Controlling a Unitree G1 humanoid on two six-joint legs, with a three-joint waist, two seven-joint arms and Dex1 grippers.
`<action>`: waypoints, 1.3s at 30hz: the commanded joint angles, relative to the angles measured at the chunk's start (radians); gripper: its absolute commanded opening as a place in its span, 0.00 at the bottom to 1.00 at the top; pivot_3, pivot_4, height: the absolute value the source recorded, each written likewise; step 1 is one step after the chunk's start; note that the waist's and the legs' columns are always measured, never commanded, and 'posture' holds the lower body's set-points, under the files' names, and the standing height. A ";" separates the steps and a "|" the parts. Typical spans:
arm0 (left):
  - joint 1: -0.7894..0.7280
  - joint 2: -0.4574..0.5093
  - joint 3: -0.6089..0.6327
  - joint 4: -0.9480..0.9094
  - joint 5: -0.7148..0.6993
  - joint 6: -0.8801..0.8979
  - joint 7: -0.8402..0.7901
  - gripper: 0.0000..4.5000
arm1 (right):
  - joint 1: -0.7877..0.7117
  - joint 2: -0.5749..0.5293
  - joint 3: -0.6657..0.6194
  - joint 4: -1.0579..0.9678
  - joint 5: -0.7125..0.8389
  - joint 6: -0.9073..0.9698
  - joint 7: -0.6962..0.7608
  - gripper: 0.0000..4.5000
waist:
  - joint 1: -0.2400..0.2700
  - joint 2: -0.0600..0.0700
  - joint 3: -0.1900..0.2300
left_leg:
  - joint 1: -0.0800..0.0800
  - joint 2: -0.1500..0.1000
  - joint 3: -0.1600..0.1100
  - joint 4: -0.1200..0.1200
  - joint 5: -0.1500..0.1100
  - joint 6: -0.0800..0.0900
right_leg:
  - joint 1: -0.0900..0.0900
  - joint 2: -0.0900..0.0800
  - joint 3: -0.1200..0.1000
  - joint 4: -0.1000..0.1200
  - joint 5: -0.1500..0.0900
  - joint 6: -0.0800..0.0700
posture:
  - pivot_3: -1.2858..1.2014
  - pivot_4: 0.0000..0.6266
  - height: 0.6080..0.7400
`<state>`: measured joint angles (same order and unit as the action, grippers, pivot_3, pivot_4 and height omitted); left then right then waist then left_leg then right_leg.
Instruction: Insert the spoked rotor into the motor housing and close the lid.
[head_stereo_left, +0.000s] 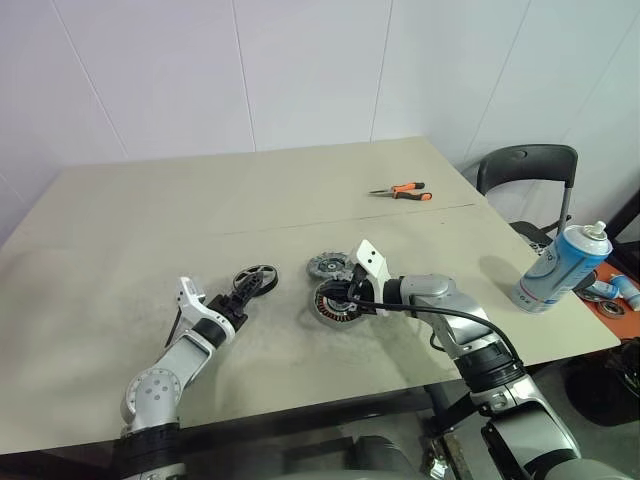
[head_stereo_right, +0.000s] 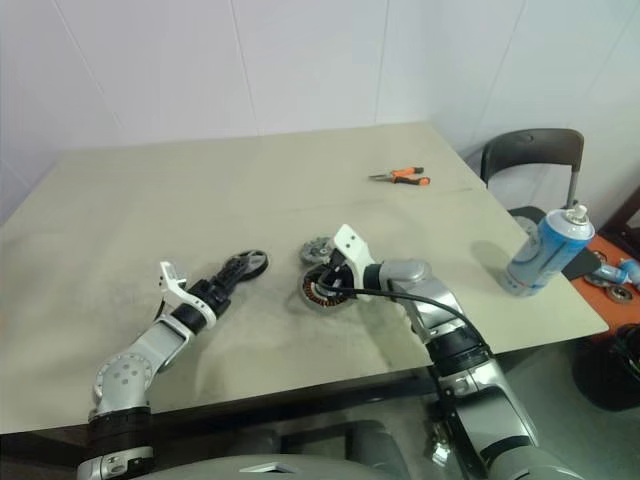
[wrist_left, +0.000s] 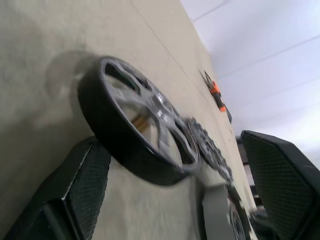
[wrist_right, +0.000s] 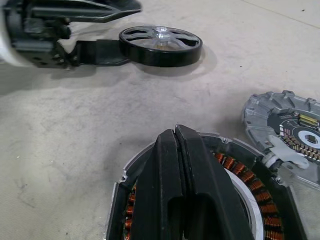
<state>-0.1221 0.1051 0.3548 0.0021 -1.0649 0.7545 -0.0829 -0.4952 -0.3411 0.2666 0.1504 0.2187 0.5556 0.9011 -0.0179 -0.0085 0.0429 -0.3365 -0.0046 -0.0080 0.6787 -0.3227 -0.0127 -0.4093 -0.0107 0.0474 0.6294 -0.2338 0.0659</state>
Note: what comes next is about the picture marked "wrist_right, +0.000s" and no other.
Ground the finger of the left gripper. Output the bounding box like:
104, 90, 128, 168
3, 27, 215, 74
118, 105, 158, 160
74, 39, 129, 67
63, 0, 144, 25

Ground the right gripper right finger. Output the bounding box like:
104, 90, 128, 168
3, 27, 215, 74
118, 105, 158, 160
175, 125, 254, 240

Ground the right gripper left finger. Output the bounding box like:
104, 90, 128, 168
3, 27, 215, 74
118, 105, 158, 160
129, 128, 194, 240

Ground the motor stator with copper coils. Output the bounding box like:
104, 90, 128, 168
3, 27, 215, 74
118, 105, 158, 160
104, 129, 308, 240

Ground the black ring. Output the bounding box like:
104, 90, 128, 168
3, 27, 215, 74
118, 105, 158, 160
118, 24, 203, 68

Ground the silver motor end cover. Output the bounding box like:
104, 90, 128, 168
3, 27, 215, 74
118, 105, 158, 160
240, 90, 320, 191

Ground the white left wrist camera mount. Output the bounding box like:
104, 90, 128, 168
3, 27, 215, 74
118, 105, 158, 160
0, 14, 25, 67

